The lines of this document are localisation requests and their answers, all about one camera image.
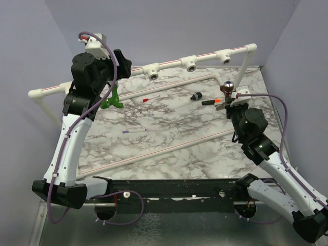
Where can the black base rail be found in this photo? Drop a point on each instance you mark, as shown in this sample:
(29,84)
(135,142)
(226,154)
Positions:
(176,196)

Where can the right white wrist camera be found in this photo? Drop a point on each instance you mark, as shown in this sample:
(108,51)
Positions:
(240,96)

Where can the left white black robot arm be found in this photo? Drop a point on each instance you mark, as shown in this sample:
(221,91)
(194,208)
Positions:
(90,76)

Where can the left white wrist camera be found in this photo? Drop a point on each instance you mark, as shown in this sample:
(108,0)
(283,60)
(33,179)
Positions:
(94,47)

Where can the grey metal bracket piece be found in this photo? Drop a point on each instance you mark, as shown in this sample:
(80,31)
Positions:
(221,106)

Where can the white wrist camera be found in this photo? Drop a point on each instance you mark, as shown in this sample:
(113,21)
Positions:
(94,47)
(240,96)

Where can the white PVC pipe frame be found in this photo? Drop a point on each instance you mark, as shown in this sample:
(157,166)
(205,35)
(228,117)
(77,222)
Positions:
(184,139)

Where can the black orange tool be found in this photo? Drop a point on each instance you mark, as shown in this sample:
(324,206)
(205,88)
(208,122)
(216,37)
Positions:
(210,102)

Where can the green plastic faucet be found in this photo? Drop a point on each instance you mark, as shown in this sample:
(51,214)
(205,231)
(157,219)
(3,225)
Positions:
(113,100)

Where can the small black round fitting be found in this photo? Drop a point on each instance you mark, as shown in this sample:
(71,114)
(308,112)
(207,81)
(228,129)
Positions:
(196,96)

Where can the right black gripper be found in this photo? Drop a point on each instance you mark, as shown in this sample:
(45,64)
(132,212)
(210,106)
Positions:
(231,107)

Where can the brown plastic faucet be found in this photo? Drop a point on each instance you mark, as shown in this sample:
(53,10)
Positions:
(227,88)

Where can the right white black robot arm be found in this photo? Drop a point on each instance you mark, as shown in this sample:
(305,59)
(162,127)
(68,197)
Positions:
(302,205)

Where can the purple capped white marker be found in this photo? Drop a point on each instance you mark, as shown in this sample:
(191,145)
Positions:
(134,131)

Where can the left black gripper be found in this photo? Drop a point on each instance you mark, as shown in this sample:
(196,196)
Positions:
(123,65)

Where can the red capped white marker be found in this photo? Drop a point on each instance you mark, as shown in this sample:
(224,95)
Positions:
(148,99)

